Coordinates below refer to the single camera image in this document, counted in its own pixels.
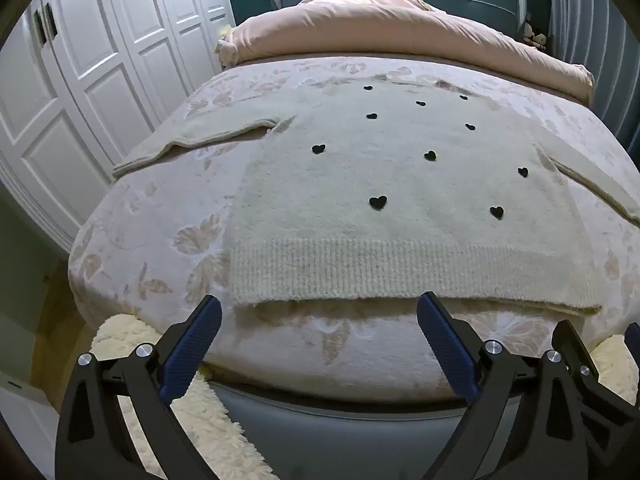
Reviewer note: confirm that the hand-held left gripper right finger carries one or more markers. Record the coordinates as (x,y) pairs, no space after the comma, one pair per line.
(447,347)

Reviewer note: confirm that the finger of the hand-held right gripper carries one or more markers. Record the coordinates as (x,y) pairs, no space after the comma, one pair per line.
(575,345)
(634,340)

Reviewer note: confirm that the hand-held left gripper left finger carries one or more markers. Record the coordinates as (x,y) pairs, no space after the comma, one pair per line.
(192,347)

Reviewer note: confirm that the cream sweater with black hearts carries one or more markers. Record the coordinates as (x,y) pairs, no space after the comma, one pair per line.
(400,210)

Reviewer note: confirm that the cream fluffy fleece rug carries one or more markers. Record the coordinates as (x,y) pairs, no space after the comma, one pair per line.
(120,332)

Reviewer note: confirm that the white low cabinet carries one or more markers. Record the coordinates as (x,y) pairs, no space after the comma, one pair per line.
(22,425)

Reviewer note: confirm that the white panelled wardrobe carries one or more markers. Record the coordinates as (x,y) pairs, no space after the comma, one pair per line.
(100,60)

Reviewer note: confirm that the small plush toys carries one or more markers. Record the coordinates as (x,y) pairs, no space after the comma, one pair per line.
(532,35)

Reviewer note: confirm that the grey striped curtain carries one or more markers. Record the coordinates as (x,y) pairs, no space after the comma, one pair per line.
(585,20)

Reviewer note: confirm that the pink duvet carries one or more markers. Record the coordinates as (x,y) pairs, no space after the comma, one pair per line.
(380,25)

